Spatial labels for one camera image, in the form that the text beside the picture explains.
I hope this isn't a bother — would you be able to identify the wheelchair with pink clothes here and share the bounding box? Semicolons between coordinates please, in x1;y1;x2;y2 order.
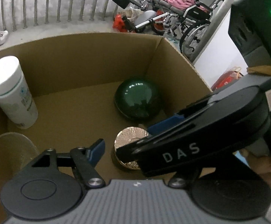
112;0;224;58

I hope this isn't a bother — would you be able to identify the white cylindrical bottle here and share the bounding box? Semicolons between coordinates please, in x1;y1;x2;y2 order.
0;56;38;129

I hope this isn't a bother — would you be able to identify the red gift bag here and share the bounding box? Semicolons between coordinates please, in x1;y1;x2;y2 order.
211;67;243;91

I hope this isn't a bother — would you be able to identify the red plastic bag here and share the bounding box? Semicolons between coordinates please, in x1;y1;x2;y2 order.
112;14;128;32

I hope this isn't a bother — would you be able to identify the brown cardboard box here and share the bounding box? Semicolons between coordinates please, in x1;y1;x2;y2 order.
0;32;213;224

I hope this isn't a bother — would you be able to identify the gold ridged round tin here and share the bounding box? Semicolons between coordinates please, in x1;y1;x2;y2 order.
111;126;149;171

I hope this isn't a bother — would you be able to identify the dark green round bowl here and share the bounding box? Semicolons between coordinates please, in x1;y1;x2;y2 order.
114;77;162;123

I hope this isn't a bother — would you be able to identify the person's right hand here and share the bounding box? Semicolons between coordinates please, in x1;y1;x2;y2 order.
239;149;271;187

